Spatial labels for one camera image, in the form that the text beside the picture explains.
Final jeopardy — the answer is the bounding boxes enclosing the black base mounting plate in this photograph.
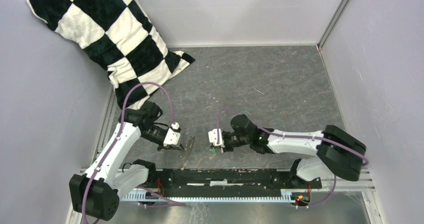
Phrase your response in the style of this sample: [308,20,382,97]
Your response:
[143,168,322,198]

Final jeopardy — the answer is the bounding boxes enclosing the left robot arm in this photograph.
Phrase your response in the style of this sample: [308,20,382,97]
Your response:
[69,101,184,221]

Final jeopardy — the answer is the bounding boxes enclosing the metal key organizer plate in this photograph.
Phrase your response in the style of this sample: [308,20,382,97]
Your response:
[179,136,195,170]

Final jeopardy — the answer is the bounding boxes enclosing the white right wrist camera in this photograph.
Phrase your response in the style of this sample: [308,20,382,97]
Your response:
[208,128,225,148]

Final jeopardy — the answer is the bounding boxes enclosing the aluminium corner profile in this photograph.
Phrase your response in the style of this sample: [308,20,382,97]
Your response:
[316,0,351,52]

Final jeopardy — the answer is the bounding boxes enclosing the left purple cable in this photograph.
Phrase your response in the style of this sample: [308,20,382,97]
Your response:
[81,81,187,224]

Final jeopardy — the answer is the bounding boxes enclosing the black and white checkered pillow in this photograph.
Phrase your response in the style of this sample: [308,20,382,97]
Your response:
[27,0,195,109]

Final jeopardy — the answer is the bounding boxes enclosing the aluminium frame rail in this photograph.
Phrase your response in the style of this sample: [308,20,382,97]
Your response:
[138,168,375,192]

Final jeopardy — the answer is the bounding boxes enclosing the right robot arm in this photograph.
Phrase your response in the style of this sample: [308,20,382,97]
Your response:
[208,114,368,188]

